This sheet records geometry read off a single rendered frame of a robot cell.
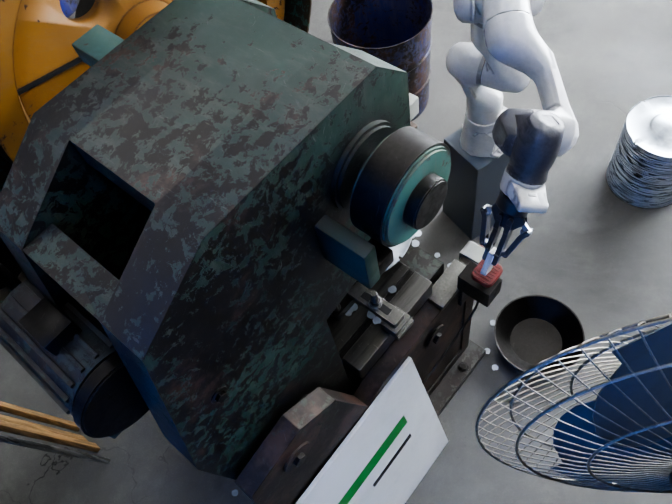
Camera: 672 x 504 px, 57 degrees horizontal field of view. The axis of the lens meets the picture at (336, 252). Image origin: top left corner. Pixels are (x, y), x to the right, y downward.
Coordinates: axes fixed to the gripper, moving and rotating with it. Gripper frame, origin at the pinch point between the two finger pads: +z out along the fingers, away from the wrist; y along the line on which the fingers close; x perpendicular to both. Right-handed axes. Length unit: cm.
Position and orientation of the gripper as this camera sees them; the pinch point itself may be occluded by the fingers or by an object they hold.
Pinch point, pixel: (489, 261)
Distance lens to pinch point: 154.9
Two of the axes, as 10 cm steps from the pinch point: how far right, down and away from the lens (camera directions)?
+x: -6.3, 4.4, -6.4
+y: -7.7, -5.0, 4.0
